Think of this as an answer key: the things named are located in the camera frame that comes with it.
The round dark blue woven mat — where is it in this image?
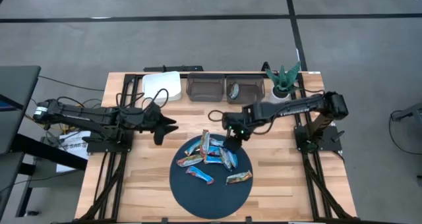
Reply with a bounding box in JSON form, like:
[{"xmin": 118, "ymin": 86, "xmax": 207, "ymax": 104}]
[{"xmin": 169, "ymin": 134, "xmax": 254, "ymax": 220}]

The white plant pot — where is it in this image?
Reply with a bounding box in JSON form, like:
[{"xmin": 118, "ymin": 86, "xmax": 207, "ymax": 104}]
[{"xmin": 270, "ymin": 85, "xmax": 293, "ymax": 103}]

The grey translucent plastic bin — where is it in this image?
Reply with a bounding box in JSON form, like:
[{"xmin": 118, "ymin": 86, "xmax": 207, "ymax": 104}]
[
  {"xmin": 226, "ymin": 74, "xmax": 266, "ymax": 105},
  {"xmin": 186, "ymin": 72, "xmax": 226, "ymax": 102}
]

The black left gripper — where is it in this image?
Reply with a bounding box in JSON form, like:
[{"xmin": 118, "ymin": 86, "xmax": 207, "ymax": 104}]
[{"xmin": 140, "ymin": 101, "xmax": 179, "ymax": 146}]

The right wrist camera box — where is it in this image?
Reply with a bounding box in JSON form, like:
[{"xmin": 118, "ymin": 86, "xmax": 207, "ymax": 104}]
[{"xmin": 227, "ymin": 124, "xmax": 251, "ymax": 142}]

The white printed paper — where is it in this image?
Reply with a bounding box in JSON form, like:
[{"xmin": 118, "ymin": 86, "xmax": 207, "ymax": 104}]
[{"xmin": 55, "ymin": 130, "xmax": 92, "ymax": 174}]

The black stand with cable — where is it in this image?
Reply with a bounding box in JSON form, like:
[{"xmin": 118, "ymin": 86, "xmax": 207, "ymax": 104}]
[{"xmin": 388, "ymin": 101, "xmax": 422, "ymax": 155}]

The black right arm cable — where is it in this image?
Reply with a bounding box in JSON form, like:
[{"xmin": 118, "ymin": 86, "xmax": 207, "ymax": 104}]
[{"xmin": 207, "ymin": 109, "xmax": 231, "ymax": 123}]

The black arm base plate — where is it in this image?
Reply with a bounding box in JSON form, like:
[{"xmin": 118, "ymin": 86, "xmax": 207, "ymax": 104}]
[
  {"xmin": 86, "ymin": 131, "xmax": 133, "ymax": 154},
  {"xmin": 294, "ymin": 125, "xmax": 343, "ymax": 152}
]

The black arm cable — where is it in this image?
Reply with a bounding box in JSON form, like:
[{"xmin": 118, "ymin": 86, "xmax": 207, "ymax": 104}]
[
  {"xmin": 207, "ymin": 109, "xmax": 231, "ymax": 123},
  {"xmin": 115, "ymin": 88, "xmax": 169, "ymax": 115}
]

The black desk top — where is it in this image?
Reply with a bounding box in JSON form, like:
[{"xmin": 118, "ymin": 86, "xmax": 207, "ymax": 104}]
[{"xmin": 0, "ymin": 65, "xmax": 42, "ymax": 155}]

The white square container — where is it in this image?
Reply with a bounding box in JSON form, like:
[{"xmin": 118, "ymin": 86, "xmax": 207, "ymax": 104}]
[{"xmin": 142, "ymin": 70, "xmax": 183, "ymax": 103}]

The black desk frame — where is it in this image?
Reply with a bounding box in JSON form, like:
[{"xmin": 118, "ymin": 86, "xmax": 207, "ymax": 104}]
[{"xmin": 13, "ymin": 133, "xmax": 88, "ymax": 218}]

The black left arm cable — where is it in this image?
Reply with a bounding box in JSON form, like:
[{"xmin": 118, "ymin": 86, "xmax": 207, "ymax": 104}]
[{"xmin": 115, "ymin": 88, "xmax": 169, "ymax": 115}]

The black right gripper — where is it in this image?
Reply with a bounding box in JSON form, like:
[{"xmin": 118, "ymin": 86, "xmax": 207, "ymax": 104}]
[{"xmin": 221, "ymin": 110, "xmax": 251, "ymax": 154}]

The black floor cable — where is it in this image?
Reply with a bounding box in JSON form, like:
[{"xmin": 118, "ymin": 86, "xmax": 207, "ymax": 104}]
[{"xmin": 38, "ymin": 74, "xmax": 106, "ymax": 92}]

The black power strip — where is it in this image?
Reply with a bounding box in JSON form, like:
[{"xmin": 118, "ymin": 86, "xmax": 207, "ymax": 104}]
[{"xmin": 143, "ymin": 65, "xmax": 204, "ymax": 73}]

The green potted plant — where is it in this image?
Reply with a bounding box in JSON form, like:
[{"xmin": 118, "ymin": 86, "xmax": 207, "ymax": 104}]
[{"xmin": 265, "ymin": 61, "xmax": 301, "ymax": 95}]

